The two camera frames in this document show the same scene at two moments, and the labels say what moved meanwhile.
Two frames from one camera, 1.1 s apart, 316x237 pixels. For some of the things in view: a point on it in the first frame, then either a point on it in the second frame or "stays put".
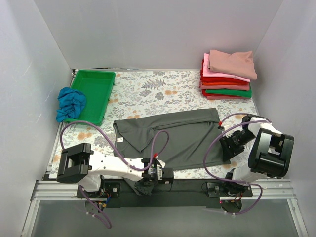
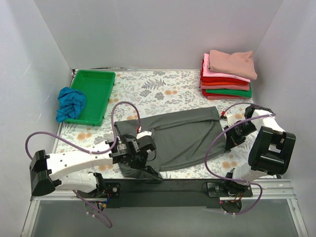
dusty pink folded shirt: [240, 63] stays put
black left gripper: [144, 185] → [142, 153]
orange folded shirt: [224, 83] stays put
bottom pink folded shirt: [225, 98] stays put
